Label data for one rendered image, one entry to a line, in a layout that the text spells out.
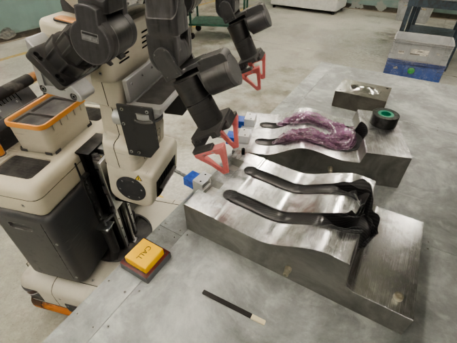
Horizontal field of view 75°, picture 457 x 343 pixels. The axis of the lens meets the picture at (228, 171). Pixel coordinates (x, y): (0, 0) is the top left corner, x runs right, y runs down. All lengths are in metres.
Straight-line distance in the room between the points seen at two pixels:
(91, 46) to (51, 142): 0.56
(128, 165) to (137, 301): 0.43
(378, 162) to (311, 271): 0.42
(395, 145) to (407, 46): 3.20
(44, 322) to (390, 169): 1.56
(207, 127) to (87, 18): 0.27
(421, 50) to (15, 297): 4.16
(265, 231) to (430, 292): 0.37
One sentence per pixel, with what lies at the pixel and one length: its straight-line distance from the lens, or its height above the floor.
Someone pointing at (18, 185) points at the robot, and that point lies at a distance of 1.06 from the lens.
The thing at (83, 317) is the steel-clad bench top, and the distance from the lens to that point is 0.71.
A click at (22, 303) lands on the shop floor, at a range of 1.84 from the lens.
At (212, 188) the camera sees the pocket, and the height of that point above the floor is 0.86.
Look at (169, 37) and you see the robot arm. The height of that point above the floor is 1.25.
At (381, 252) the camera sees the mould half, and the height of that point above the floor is 0.86.
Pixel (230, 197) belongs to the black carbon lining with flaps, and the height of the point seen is 0.89.
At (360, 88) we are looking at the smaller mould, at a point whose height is 0.86.
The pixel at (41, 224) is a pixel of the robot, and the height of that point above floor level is 0.66.
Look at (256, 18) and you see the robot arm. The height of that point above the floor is 1.19.
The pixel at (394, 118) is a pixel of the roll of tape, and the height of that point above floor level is 0.95.
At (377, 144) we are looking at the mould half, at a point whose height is 0.91.
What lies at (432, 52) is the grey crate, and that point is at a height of 0.34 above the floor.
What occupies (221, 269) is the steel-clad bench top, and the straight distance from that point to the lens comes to 0.70.
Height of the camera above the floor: 1.39
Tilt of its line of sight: 39 degrees down
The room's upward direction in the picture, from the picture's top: straight up
